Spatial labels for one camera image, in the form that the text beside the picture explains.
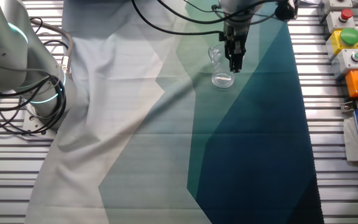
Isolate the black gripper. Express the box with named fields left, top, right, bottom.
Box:
left=218, top=21, right=250, bottom=75

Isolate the clear glass flask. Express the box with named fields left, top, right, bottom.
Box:
left=207, top=42, right=236, bottom=90

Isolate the blue green white cloth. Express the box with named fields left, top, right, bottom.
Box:
left=23, top=0, right=325, bottom=224

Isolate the yellow box green mushroom button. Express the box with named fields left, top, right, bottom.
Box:
left=325, top=27, right=358, bottom=62

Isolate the grey box small green button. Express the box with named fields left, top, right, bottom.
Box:
left=330, top=48, right=358, bottom=80

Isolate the grey box with red button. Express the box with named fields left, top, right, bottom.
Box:
left=325, top=8, right=356, bottom=34

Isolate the orange box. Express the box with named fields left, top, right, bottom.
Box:
left=344, top=68, right=358, bottom=100

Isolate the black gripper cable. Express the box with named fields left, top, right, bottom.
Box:
left=131, top=0, right=280, bottom=37

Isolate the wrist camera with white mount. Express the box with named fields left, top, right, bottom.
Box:
left=273, top=0, right=301, bottom=22

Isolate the small grey switch box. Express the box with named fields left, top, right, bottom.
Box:
left=318, top=0, right=354, bottom=15

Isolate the grey cable with metal connector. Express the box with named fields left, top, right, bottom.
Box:
left=29, top=17, right=75, bottom=79

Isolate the black cable bundle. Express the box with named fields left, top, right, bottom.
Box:
left=0, top=76, right=68, bottom=136

